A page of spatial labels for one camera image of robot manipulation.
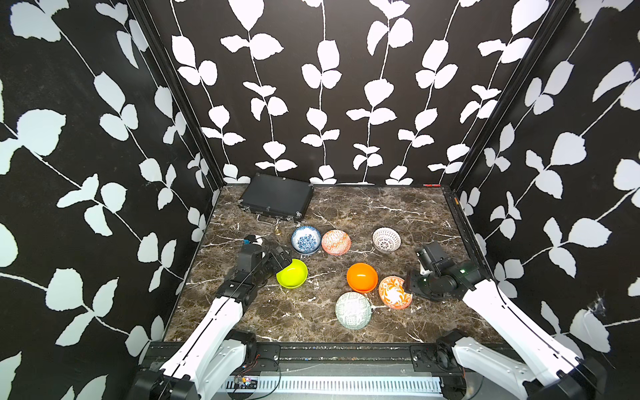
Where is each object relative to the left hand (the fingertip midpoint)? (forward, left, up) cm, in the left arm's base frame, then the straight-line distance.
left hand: (285, 251), depth 83 cm
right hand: (-12, -39, -2) cm, 41 cm away
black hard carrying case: (+33, +8, -9) cm, 35 cm away
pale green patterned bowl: (-17, -23, -11) cm, 31 cm away
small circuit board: (-35, +11, -12) cm, 39 cm away
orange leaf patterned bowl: (-12, -37, -11) cm, 41 cm away
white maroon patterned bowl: (+11, -39, -12) cm, 43 cm away
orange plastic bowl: (-6, -27, -10) cm, 29 cm away
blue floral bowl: (+11, -6, -10) cm, 16 cm away
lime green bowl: (-4, -2, -11) cm, 12 cm away
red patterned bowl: (+10, -19, -12) cm, 25 cm away
